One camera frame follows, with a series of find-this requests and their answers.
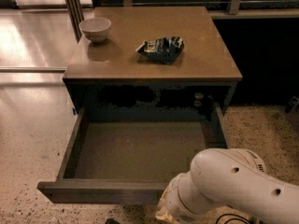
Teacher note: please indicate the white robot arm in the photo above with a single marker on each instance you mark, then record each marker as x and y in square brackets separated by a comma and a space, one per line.
[235, 177]

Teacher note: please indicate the small dark floor object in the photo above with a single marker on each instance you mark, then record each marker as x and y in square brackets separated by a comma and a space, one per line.
[112, 221]

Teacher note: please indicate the white ceramic bowl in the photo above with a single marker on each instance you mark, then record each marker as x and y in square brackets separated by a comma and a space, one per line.
[95, 29]

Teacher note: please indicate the brown drawer cabinet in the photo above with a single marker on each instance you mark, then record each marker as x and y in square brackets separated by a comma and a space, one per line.
[157, 63]

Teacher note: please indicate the drawer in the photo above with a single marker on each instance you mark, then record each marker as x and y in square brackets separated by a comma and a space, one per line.
[130, 162]

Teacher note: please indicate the padded gripper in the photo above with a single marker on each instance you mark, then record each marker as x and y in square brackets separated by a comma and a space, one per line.
[177, 206]

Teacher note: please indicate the crumpled blue chip bag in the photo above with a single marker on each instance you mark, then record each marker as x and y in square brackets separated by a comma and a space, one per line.
[162, 50]

